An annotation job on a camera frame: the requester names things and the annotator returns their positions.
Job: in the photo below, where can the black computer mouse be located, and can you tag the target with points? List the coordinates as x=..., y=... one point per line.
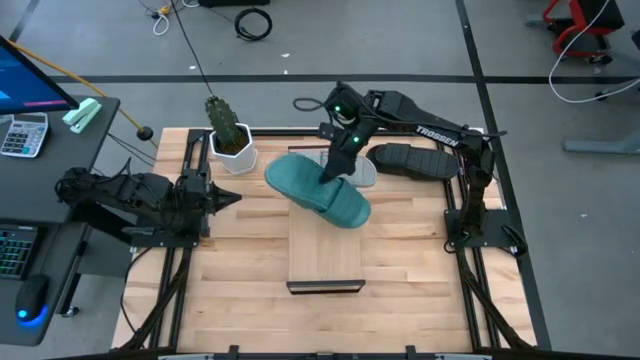
x=31, y=297

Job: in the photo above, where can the red frame black chair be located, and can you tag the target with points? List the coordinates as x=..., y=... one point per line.
x=580, y=20

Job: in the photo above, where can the mint green stapler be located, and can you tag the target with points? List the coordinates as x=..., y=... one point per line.
x=82, y=115

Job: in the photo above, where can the green cactus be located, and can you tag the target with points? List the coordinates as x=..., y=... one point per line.
x=222, y=122

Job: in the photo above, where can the grey slipper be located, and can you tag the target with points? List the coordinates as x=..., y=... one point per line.
x=365, y=172

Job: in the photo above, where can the wooden shelf board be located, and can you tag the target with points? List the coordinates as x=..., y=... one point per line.
x=325, y=255

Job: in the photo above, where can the black desk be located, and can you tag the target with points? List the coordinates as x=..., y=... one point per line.
x=50, y=200

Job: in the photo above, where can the black aluminium table frame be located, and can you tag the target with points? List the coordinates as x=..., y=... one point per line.
x=270, y=132

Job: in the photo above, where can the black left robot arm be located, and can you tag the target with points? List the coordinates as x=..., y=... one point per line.
x=125, y=192

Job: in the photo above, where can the backlit keyboard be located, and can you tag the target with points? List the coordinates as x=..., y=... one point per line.
x=15, y=252

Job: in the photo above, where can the white hexagonal plant pot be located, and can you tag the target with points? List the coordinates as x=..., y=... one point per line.
x=240, y=162

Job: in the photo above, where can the computer monitor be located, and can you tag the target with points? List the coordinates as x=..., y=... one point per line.
x=25, y=85

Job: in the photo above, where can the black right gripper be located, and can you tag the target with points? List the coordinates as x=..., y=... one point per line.
x=352, y=140

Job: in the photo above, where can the black box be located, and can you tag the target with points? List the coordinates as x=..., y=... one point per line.
x=235, y=2

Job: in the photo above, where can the grey table foot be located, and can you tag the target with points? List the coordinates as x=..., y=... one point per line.
x=600, y=146

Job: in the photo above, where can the black slipper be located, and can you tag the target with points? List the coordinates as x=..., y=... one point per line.
x=415, y=161

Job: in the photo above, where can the grey calculator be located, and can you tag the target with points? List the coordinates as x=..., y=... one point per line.
x=22, y=135

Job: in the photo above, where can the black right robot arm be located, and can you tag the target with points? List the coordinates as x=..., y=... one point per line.
x=430, y=122

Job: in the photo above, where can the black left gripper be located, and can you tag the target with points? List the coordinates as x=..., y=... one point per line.
x=192, y=197

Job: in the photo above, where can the teal slipper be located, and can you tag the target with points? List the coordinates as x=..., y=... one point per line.
x=300, y=182

